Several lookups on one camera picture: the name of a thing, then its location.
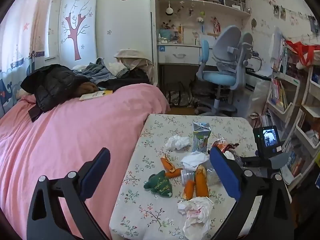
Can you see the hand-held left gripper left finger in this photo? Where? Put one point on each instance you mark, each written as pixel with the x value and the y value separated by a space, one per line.
pixel 96 172

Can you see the silver bag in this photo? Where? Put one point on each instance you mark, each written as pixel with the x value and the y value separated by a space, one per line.
pixel 178 98

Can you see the clear plastic bottle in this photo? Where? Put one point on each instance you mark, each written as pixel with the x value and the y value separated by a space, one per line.
pixel 187 176

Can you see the blue grey desk chair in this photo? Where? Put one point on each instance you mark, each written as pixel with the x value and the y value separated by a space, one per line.
pixel 217 76

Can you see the row of wall photos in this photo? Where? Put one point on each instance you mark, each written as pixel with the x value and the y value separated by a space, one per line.
pixel 282 12

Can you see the red snack wrapper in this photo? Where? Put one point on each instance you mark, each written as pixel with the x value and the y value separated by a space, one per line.
pixel 221 143

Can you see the clear plastic bag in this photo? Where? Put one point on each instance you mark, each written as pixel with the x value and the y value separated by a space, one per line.
pixel 261 97

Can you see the large stained white tissue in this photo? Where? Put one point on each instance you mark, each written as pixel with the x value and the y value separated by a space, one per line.
pixel 197 212

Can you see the hanging round ornament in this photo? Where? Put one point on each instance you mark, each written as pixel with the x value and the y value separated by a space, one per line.
pixel 169 10

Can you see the brown plush toy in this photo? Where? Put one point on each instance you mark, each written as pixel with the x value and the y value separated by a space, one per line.
pixel 88 88

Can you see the red bag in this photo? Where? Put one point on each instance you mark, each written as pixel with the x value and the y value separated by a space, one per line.
pixel 305 52

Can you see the orange carrot piece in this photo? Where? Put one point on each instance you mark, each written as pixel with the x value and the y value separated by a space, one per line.
pixel 167 163
pixel 189 190

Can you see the blue denim clothing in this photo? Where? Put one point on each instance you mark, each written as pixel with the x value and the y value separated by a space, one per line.
pixel 97 71

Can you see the row of colourful books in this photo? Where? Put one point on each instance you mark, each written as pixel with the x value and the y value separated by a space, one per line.
pixel 277 92

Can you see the black garment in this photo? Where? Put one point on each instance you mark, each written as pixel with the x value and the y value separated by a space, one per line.
pixel 135 76

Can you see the small white tissue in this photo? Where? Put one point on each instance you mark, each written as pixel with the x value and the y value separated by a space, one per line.
pixel 177 142

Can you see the green wrapper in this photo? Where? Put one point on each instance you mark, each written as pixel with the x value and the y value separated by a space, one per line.
pixel 158 183

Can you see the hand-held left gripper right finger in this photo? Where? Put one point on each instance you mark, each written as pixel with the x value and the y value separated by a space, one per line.
pixel 225 175

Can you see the white cloth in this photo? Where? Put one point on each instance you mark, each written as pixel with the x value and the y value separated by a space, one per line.
pixel 116 67

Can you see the pink tree wall sticker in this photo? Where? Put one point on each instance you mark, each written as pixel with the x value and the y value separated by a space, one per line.
pixel 76 37

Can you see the white desk with drawer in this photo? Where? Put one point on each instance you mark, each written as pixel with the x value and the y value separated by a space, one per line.
pixel 180 55

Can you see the yellow white book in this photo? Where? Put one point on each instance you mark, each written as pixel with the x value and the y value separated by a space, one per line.
pixel 93 95

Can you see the milk carton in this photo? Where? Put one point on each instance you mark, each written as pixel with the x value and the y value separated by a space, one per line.
pixel 200 140

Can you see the pink blanket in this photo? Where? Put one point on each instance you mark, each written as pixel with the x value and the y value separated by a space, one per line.
pixel 62 142

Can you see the black puffer jacket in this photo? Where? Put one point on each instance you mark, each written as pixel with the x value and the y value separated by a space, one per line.
pixel 55 85

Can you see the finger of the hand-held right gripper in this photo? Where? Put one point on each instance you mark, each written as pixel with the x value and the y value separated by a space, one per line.
pixel 255 162

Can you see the white wardrobe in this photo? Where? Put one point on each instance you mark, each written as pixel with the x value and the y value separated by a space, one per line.
pixel 112 17

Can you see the upright books and papers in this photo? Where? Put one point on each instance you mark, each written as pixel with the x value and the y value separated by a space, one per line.
pixel 282 52

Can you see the printed curtain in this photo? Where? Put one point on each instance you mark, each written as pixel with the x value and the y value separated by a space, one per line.
pixel 20 42

